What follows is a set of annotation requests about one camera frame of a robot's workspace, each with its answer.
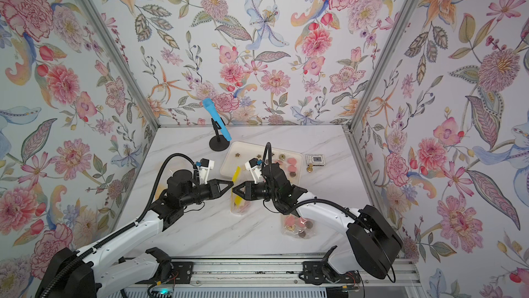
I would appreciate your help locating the white rectangular tray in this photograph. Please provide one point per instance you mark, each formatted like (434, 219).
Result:
(240, 153)

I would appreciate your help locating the pile of poured cookies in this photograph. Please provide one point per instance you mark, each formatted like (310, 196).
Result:
(287, 164)

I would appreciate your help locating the blue microphone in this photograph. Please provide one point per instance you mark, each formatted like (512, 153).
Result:
(209, 105)

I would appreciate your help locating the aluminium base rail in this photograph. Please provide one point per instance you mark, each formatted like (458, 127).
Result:
(254, 270)

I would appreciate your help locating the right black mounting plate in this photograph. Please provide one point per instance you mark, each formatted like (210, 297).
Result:
(319, 273)

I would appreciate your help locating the black mounting plate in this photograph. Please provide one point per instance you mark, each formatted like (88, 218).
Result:
(319, 273)
(176, 273)

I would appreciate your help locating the small QR code box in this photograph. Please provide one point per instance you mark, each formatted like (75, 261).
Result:
(315, 160)

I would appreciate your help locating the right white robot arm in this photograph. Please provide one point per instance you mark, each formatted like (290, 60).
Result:
(373, 244)

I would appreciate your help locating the ziploc bag yellow duck print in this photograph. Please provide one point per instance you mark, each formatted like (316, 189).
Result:
(159, 190)

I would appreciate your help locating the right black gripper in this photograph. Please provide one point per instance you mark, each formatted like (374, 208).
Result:
(246, 195)

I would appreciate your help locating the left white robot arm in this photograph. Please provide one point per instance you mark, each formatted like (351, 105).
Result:
(95, 271)

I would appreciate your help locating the ziploc bag of cookies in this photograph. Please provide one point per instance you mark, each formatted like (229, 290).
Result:
(297, 227)
(239, 206)

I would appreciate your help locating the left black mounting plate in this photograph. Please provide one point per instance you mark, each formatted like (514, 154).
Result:
(176, 273)

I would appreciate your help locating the black microphone stand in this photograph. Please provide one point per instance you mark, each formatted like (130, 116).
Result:
(219, 142)

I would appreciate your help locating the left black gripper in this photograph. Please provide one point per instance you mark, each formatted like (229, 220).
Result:
(213, 186)

